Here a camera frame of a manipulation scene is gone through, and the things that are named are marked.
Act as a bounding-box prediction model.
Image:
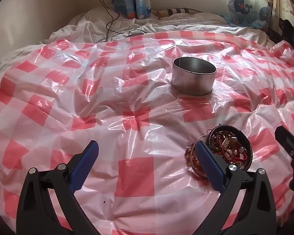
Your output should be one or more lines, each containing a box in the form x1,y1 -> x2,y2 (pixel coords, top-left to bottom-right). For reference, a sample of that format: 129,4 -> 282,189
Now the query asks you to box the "black cable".
95,0 -> 147,42

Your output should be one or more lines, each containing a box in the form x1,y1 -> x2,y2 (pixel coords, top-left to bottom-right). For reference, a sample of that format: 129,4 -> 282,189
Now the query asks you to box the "amber bead bracelet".
185,147 -> 204,175

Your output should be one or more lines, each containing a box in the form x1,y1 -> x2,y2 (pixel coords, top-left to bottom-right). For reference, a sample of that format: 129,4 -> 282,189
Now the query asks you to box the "dark round device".
125,31 -> 145,38

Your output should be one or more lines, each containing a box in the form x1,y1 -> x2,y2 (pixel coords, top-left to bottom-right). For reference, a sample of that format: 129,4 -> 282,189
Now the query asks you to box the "red cord bracelet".
214,149 -> 247,165

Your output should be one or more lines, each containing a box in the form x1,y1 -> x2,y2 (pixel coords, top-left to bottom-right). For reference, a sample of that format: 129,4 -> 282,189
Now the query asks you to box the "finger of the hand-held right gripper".
275,126 -> 294,156

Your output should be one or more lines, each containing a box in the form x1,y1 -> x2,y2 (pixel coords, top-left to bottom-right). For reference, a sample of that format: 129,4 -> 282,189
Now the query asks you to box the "red checkered plastic sheet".
0,28 -> 294,235

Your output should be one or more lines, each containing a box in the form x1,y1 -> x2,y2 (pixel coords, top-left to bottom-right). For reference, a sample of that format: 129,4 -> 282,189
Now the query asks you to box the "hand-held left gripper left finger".
16,140 -> 100,235

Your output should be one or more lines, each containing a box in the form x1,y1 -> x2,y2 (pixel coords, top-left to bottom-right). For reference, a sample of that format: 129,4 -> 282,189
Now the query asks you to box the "wide whale print curtain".
227,0 -> 277,28

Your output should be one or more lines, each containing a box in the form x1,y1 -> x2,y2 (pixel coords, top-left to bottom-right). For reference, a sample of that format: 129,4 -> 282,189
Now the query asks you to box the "round metal tin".
171,57 -> 217,96

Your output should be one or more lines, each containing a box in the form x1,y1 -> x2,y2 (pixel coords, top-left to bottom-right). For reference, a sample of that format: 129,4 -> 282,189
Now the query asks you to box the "white striped duvet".
0,6 -> 285,79

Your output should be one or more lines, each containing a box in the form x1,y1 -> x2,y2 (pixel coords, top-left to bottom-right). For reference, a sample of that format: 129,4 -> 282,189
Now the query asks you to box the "thin silver bangle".
191,134 -> 211,177

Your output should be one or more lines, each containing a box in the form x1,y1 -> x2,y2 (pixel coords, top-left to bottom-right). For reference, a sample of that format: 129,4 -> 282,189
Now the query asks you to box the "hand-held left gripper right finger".
195,142 -> 277,235

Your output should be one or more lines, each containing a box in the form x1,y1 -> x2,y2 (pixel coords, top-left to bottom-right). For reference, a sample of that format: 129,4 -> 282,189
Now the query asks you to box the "dark cloth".
267,17 -> 294,69

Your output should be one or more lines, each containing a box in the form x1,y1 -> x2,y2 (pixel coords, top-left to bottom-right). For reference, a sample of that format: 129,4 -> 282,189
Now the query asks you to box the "striped pillow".
151,8 -> 204,19

